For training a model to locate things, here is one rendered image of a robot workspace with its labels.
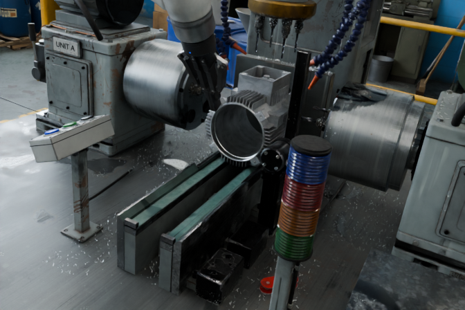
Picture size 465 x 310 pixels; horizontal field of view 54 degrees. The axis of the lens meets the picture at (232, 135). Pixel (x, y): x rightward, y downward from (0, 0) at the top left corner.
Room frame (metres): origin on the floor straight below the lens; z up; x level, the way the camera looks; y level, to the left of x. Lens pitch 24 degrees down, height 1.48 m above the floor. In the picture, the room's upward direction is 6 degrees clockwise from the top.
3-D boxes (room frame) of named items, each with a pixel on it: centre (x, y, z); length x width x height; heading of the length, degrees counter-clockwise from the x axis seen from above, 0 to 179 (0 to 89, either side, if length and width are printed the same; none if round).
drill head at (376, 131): (1.07, -0.38, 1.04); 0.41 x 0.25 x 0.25; 64
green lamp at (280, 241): (0.60, -0.11, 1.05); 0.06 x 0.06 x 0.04
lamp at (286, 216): (0.60, -0.11, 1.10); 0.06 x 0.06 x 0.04
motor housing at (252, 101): (1.17, -0.05, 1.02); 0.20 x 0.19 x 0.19; 153
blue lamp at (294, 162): (0.60, -0.11, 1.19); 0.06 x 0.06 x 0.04
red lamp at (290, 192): (0.60, -0.11, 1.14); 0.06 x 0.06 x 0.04
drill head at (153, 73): (1.37, 0.24, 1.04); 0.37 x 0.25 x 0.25; 64
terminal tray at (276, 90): (1.20, -0.07, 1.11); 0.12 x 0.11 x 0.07; 153
